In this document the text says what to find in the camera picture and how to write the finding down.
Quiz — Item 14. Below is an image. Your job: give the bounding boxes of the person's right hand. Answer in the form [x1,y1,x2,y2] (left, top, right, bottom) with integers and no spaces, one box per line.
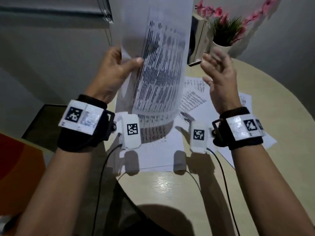
[200,48,243,115]

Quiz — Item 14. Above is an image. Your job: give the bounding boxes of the person's left hand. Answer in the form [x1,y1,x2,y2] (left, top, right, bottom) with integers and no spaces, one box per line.
[85,45,144,104]

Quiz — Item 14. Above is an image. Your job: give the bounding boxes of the printed papers pile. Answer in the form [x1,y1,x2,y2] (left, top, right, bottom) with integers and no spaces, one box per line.
[176,76,278,170]

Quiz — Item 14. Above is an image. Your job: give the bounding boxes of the bundle of printed papers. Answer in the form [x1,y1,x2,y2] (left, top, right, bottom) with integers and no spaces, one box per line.
[108,0,195,128]

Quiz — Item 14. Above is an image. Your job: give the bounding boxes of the printed paper sheets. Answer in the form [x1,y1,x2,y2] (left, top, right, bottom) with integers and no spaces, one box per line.
[114,81,185,174]

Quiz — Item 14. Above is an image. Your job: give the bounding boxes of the person's left forearm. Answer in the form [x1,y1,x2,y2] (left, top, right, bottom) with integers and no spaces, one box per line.
[14,145,99,236]

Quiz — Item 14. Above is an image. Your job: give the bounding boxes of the round beige table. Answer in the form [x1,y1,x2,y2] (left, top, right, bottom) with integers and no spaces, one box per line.
[103,57,315,236]

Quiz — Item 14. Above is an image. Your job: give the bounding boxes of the white plant pot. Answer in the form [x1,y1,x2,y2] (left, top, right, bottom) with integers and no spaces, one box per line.
[211,40,233,57]

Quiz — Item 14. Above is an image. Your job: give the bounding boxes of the cream upright book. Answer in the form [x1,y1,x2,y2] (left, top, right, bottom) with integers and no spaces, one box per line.
[199,18,212,55]

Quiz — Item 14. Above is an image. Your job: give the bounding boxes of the black right wristband with markers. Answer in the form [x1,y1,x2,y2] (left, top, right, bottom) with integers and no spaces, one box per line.
[211,107,264,151]

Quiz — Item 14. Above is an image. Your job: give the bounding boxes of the black wristband with markers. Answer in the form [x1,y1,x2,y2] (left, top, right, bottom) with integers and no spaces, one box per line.
[211,107,264,151]
[57,94,116,153]

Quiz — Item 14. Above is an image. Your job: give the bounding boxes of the black left wristband with markers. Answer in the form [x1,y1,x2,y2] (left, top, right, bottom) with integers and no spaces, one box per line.
[57,94,116,153]

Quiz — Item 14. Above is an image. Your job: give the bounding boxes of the orange and white chair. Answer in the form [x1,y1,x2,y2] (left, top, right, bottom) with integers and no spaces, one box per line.
[0,132,47,217]

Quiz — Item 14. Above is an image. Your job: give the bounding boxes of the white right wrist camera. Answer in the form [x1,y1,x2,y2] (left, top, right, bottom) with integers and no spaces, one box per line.
[190,120,213,153]

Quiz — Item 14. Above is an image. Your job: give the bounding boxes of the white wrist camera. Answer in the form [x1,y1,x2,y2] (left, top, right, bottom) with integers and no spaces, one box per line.
[190,120,213,153]
[114,112,142,149]

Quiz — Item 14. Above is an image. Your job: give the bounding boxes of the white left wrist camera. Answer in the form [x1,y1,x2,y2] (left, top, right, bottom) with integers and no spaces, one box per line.
[114,112,142,149]

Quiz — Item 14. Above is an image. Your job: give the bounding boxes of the grey window frame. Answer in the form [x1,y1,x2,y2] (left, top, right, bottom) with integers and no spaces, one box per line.
[0,0,115,24]

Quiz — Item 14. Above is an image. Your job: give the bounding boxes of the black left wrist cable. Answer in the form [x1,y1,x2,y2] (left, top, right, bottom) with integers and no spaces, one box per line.
[91,144,123,236]

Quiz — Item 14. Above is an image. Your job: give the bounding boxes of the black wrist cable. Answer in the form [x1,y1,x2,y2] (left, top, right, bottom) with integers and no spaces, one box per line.
[91,144,123,236]
[206,147,241,236]

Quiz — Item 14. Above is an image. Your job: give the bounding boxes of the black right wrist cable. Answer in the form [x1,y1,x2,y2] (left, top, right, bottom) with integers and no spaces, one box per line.
[206,147,241,236]

